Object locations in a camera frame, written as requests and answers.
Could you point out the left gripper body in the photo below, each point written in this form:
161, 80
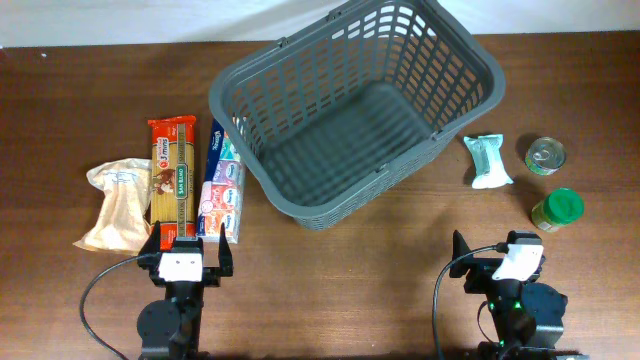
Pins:
211, 277

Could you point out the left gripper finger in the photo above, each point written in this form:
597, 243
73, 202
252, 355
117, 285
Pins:
225, 258
150, 253

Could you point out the beige paper bag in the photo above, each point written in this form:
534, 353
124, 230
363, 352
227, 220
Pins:
121, 226

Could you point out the green lid jar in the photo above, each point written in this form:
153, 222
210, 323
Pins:
559, 209

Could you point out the multicolour tissue multipack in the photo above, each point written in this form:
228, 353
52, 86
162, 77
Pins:
222, 190

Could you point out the teal white wipes packet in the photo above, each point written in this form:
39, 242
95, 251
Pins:
490, 170

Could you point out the silver top tin can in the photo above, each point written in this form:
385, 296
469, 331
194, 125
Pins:
545, 156

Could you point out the orange spaghetti packet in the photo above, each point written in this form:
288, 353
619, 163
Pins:
172, 177

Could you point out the grey plastic shopping basket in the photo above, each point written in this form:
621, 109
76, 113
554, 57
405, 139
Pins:
330, 117

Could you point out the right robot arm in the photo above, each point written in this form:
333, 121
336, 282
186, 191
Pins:
527, 315

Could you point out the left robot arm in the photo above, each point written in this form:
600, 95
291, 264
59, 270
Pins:
170, 328

